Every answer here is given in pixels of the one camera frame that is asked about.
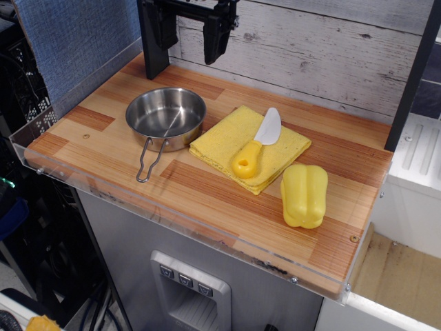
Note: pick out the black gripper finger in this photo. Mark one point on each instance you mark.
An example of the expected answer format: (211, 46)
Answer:
(216, 32)
(164, 25)

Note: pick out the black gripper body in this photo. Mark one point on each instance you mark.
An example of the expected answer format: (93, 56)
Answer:
(223, 10)

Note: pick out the yellow plastic bell pepper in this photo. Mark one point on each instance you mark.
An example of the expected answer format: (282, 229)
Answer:
(304, 190)

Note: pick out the stainless steel pot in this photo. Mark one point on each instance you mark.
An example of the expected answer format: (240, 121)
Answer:
(164, 120)

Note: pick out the blue fabric panel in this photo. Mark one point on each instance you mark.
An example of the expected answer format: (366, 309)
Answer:
(79, 44)

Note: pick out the yellow folded cloth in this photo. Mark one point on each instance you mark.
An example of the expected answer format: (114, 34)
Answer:
(221, 143)

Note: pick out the clear acrylic edge guard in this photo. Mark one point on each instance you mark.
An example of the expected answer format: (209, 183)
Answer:
(96, 152)

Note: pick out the silver toy fridge cabinet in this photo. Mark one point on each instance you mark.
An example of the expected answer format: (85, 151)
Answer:
(144, 262)

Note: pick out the silver water dispenser panel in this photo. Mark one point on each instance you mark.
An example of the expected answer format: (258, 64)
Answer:
(190, 298)

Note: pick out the white toy sink unit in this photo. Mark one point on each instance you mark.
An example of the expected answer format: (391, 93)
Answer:
(395, 283)

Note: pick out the yellow object bottom corner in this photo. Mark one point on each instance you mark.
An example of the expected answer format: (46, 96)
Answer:
(42, 323)

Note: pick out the black left vertical post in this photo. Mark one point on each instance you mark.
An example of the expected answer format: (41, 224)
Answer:
(156, 60)

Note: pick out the black vertical post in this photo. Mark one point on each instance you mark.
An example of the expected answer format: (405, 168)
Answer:
(422, 56)
(156, 60)

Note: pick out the toy knife yellow handle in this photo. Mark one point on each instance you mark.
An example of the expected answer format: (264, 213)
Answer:
(245, 163)

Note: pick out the black right vertical post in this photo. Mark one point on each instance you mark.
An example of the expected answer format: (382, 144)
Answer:
(422, 56)

